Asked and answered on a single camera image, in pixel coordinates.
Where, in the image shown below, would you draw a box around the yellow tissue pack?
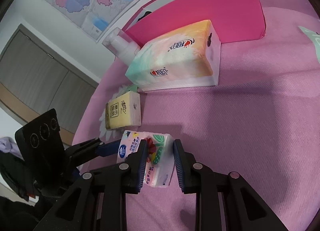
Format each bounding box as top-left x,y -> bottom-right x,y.
105,91 -> 142,130

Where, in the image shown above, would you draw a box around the pink floral pocket tissues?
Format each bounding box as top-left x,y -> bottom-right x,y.
117,131 -> 174,188

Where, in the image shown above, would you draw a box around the black cloth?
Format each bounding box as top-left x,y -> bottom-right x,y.
138,11 -> 152,21

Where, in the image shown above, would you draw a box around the white red medical tape bag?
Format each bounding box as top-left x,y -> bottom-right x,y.
113,85 -> 138,98

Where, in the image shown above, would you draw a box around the black hanging clothes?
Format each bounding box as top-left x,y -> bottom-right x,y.
0,152 -> 38,202

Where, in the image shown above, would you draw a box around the purple garment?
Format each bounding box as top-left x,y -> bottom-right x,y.
0,137 -> 23,160

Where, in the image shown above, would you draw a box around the grey brown door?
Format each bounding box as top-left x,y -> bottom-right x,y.
1,24 -> 98,146

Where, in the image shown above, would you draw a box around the pink floral tablecloth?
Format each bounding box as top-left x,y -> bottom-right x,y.
71,0 -> 320,231

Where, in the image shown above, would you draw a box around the white pump lotion bottle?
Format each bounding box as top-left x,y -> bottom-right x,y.
103,27 -> 141,66

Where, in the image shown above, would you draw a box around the pastel tissue pack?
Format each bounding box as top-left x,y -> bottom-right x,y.
125,20 -> 221,92

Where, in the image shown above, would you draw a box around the pink cardboard box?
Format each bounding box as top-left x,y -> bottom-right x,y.
123,0 -> 266,46

